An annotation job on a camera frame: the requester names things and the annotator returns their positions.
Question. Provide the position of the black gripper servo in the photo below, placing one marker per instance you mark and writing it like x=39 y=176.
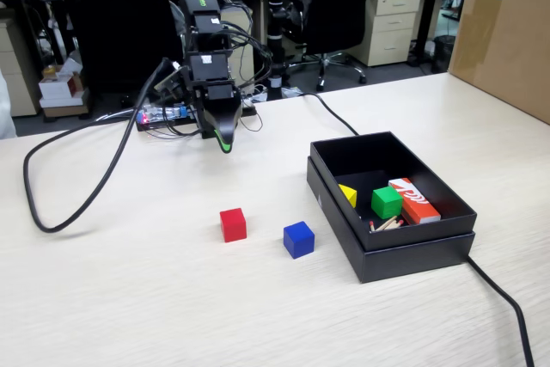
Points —
x=219 y=93

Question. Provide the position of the red wooden cube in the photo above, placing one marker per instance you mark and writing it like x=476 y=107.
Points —
x=233 y=225

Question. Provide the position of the blue wooden cube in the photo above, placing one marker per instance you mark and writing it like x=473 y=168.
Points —
x=298 y=240

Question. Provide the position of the green wooden cube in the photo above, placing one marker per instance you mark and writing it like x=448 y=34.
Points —
x=386 y=203

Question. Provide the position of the motor controller board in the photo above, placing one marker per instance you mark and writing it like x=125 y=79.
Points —
x=146 y=118

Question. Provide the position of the beige drawer cabinet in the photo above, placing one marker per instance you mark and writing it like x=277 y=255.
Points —
x=245 y=25
x=17 y=75

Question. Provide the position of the black vertical stand pole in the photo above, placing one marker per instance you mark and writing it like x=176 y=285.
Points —
x=275 y=19

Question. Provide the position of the large black office chair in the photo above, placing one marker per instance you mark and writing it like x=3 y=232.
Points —
x=120 y=19

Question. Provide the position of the black cardboard box tray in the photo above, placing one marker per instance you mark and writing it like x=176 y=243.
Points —
x=365 y=156

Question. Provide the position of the yellow wooden block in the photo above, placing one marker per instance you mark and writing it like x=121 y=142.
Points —
x=350 y=197

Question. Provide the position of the low brown cardboard box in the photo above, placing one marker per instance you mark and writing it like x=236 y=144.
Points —
x=64 y=110

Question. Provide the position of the white paper sheet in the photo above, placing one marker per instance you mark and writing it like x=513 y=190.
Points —
x=72 y=62

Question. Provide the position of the black mesh office chair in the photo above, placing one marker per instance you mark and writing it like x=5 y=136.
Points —
x=335 y=10

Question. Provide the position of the white carton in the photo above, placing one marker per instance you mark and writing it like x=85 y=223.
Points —
x=58 y=87

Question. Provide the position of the white drawer cabinet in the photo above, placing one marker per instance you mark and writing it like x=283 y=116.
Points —
x=391 y=23

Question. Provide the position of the person in white shirt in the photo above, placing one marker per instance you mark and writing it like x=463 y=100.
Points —
x=6 y=105

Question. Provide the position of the orange and white matchbox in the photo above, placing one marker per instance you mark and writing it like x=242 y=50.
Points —
x=419 y=208

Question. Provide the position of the black trash bin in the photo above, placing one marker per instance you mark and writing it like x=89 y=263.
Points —
x=442 y=55

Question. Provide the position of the black open box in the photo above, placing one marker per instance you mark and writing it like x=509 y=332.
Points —
x=412 y=259

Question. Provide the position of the black-legged office desk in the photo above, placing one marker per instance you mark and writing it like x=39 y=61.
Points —
x=429 y=10

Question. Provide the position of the large brown cardboard box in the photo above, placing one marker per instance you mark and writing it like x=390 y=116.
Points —
x=507 y=49

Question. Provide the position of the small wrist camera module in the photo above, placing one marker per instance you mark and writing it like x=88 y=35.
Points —
x=174 y=81

